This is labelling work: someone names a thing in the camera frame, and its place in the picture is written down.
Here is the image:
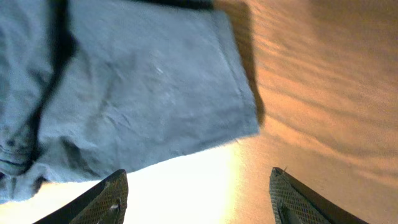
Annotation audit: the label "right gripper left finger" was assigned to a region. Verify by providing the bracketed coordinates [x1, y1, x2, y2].
[35, 169, 129, 224]

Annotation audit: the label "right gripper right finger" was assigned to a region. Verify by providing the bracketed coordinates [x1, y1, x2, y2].
[269, 167, 367, 224]

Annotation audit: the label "navy blue shorts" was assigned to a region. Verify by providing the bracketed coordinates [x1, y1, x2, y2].
[1, 0, 258, 202]

